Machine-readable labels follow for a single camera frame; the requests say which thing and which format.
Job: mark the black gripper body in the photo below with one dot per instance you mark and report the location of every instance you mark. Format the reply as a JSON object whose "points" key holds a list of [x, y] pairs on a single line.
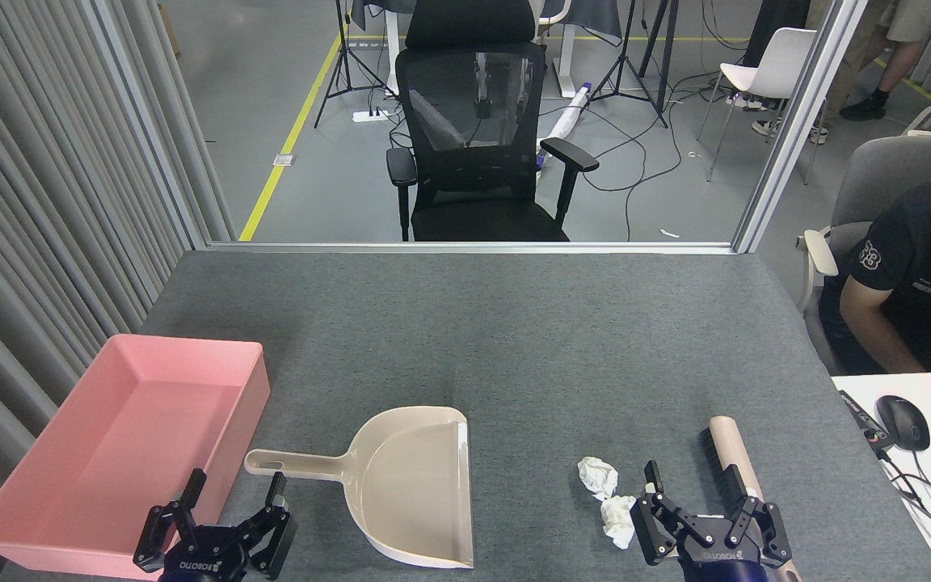
{"points": [[207, 554], [724, 562]]}

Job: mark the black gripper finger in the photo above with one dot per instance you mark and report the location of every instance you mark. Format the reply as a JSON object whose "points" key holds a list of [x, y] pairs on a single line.
{"points": [[152, 533], [773, 529], [651, 525], [275, 533]]}

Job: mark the white paper ball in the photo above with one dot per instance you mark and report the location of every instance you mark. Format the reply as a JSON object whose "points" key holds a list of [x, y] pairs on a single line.
{"points": [[619, 517], [597, 477]]}

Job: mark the beige brush with black bristles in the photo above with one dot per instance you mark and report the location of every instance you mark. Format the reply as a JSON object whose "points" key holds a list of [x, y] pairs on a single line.
{"points": [[734, 453]]}

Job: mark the beige plastic dustpan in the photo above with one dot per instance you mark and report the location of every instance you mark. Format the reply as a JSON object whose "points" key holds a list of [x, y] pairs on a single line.
{"points": [[409, 485]]}

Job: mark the person's forearm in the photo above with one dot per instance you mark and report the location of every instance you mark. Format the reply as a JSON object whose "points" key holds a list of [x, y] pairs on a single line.
{"points": [[890, 339]]}

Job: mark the pink plastic bin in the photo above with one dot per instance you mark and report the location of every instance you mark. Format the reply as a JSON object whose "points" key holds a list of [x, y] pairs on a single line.
{"points": [[126, 453]]}

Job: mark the black computer mouse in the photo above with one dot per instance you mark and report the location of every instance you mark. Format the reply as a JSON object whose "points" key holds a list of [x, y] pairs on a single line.
{"points": [[903, 422]]}

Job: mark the seated person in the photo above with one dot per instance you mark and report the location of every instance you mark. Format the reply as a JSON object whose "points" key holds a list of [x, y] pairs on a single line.
{"points": [[926, 275]]}

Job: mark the black mesh office chair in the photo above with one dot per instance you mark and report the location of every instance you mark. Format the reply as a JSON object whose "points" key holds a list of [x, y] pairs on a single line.
{"points": [[473, 210]]}

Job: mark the metal floor socket plate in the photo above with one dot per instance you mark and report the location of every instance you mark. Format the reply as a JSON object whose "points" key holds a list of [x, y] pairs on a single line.
{"points": [[284, 160]]}

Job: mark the grey slatted curtain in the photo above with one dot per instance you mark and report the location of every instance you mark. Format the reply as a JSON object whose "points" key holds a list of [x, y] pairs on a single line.
{"points": [[37, 178]]}

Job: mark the grey office chair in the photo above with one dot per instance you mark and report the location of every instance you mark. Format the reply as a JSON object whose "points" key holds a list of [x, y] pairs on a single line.
{"points": [[894, 170]]}

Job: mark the white rolled sheet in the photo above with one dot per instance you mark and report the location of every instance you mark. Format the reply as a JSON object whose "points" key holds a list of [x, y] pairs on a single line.
{"points": [[570, 113]]}

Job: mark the white power strip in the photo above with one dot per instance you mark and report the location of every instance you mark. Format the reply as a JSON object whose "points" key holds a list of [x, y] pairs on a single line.
{"points": [[370, 115]]}

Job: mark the black tripod stand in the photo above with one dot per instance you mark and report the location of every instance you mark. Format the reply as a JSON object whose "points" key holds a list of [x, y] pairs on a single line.
{"points": [[343, 56], [625, 65]]}

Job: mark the standing person with white shoes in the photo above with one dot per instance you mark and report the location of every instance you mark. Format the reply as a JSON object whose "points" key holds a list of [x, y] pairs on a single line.
{"points": [[853, 73]]}

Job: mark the white plastic chair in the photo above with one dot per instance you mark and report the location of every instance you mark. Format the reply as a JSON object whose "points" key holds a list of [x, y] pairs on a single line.
{"points": [[785, 61]]}

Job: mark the silver frame post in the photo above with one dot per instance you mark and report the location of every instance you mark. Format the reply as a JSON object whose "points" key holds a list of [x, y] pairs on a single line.
{"points": [[805, 105]]}

